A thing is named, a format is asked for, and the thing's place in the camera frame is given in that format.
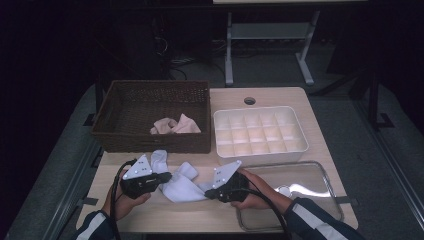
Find brown wicker basket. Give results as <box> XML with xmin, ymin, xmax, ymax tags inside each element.
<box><xmin>91</xmin><ymin>79</ymin><xmax>213</xmax><ymax>154</ymax></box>

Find pale pink sock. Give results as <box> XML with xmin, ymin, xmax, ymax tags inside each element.
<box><xmin>172</xmin><ymin>113</ymin><xmax>202</xmax><ymax>135</ymax></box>

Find white divided organizer box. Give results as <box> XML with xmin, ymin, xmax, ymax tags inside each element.
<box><xmin>213</xmin><ymin>105</ymin><xmax>309</xmax><ymax>167</ymax></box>

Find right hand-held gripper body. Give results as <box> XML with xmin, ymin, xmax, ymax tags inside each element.
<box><xmin>212</xmin><ymin>160</ymin><xmax>251</xmax><ymax>204</ymax></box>

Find black floor cables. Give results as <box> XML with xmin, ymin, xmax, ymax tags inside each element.
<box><xmin>151</xmin><ymin>16</ymin><xmax>228</xmax><ymax>81</ymax></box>

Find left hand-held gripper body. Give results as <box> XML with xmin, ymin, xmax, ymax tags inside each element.
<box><xmin>119</xmin><ymin>153</ymin><xmax>161</xmax><ymax>200</ymax></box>

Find person's right hand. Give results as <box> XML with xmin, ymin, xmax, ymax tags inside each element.
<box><xmin>230</xmin><ymin>168</ymin><xmax>294</xmax><ymax>213</ymax></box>

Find black metal stand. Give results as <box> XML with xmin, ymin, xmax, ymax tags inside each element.
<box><xmin>364</xmin><ymin>66</ymin><xmax>396</xmax><ymax>131</ymax></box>

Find white metal table frame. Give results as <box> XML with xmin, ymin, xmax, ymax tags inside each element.
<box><xmin>224</xmin><ymin>11</ymin><xmax>321</xmax><ymax>87</ymax></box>

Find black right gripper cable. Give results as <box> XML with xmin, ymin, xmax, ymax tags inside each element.
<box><xmin>233</xmin><ymin>187</ymin><xmax>294</xmax><ymax>240</ymax></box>

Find person's left hand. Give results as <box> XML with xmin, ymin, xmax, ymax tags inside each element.
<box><xmin>101</xmin><ymin>169</ymin><xmax>152</xmax><ymax>221</ymax></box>

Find clear plastic lid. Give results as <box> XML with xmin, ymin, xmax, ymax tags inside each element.
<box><xmin>236</xmin><ymin>160</ymin><xmax>344</xmax><ymax>233</ymax></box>

